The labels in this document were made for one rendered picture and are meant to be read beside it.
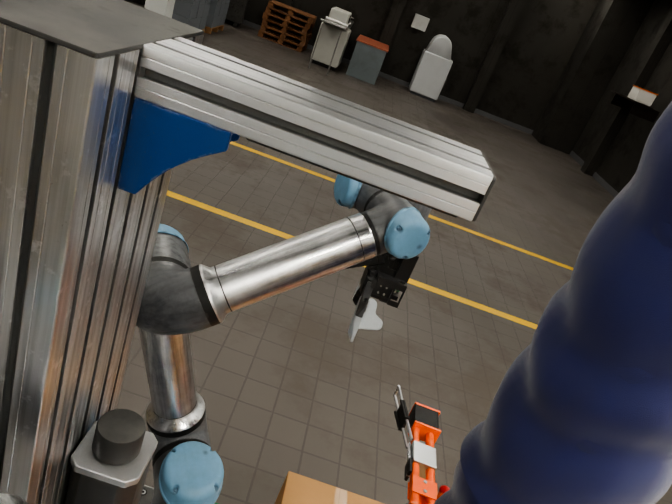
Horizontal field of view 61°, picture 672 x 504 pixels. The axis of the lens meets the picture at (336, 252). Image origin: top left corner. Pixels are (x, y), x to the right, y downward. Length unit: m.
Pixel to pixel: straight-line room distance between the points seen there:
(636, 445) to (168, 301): 0.63
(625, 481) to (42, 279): 0.65
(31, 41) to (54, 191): 0.11
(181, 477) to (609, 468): 0.72
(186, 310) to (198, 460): 0.39
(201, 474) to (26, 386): 0.60
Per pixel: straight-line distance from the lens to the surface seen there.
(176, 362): 1.10
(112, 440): 0.77
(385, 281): 1.12
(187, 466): 1.16
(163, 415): 1.20
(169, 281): 0.88
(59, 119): 0.48
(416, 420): 1.58
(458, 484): 0.91
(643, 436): 0.74
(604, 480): 0.77
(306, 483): 2.21
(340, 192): 1.01
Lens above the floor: 2.13
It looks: 25 degrees down
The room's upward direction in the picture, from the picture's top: 21 degrees clockwise
